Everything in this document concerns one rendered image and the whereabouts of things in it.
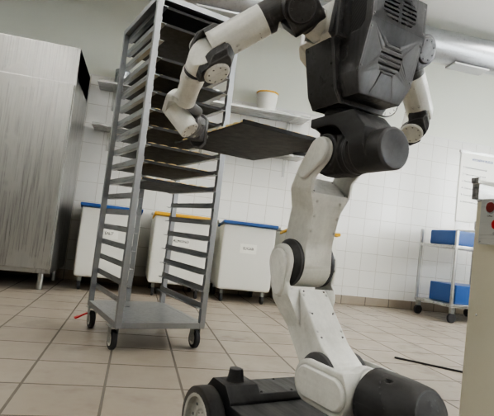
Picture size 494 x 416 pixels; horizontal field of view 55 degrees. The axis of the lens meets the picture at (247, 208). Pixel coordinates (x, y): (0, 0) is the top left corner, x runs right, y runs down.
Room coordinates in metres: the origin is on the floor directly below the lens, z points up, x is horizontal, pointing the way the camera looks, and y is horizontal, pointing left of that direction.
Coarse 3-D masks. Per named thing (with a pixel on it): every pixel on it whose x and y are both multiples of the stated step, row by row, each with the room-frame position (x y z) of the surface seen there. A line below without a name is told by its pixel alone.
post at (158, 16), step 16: (160, 0) 2.32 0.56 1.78; (160, 16) 2.33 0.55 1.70; (144, 96) 2.34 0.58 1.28; (144, 112) 2.32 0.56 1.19; (144, 128) 2.32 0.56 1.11; (144, 144) 2.33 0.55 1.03; (128, 224) 2.32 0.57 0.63; (128, 240) 2.32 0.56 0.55; (128, 256) 2.33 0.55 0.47; (128, 272) 2.33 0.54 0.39
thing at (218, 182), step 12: (228, 84) 2.55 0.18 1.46; (228, 96) 2.54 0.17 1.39; (228, 108) 2.55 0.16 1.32; (228, 120) 2.55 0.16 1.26; (216, 168) 2.56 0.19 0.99; (216, 180) 2.55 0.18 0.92; (216, 192) 2.55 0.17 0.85; (216, 204) 2.55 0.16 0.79; (216, 216) 2.55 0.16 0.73; (204, 276) 2.56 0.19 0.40; (204, 288) 2.54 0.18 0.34; (204, 300) 2.55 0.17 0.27; (204, 312) 2.55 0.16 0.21; (204, 324) 2.56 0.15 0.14
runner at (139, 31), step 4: (164, 0) 2.33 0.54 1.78; (164, 8) 2.37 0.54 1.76; (152, 12) 2.49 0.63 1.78; (152, 16) 2.48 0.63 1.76; (148, 20) 2.54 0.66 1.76; (152, 20) 2.52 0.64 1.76; (144, 24) 2.60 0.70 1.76; (148, 24) 2.58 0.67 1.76; (140, 28) 2.66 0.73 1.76; (144, 28) 2.64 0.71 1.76; (136, 32) 2.72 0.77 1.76; (140, 32) 2.71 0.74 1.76; (132, 36) 2.80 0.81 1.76; (136, 36) 2.78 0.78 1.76; (132, 40) 2.85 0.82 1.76
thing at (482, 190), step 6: (474, 180) 1.48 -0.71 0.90; (480, 180) 1.46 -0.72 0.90; (474, 186) 1.48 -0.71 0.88; (480, 186) 1.47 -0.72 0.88; (486, 186) 1.47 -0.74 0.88; (492, 186) 1.48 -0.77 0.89; (474, 192) 1.48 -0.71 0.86; (480, 192) 1.47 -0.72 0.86; (486, 192) 1.47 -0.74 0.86; (492, 192) 1.48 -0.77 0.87; (474, 198) 1.48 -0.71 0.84; (480, 198) 1.47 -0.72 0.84; (486, 198) 1.47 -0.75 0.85; (492, 198) 1.48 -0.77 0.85
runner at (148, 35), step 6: (162, 18) 2.33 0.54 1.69; (162, 24) 2.35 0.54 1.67; (150, 30) 2.48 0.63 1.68; (144, 36) 2.58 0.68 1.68; (150, 36) 2.53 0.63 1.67; (138, 42) 2.67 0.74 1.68; (144, 42) 2.62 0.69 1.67; (132, 48) 2.76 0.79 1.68; (138, 48) 2.72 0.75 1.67; (132, 54) 2.84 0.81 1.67
